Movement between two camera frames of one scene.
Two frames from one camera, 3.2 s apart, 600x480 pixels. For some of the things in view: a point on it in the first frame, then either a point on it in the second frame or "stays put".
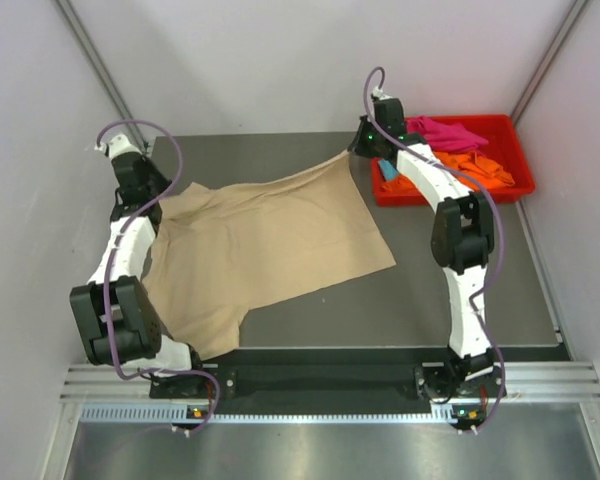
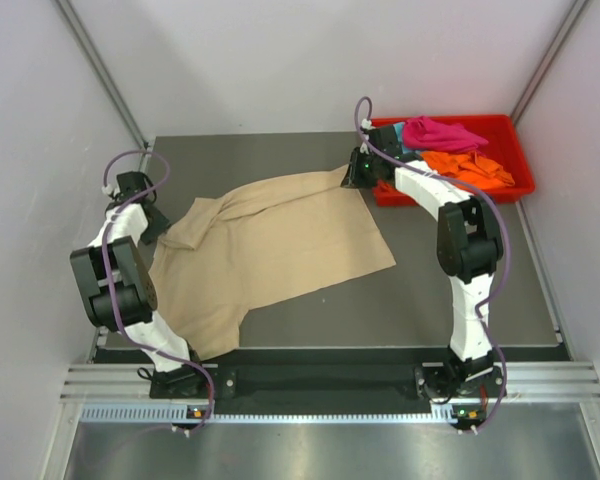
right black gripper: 358,146 → 352,178
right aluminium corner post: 570,19 stays put
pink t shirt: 445,136 stays put
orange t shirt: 472,168 stays put
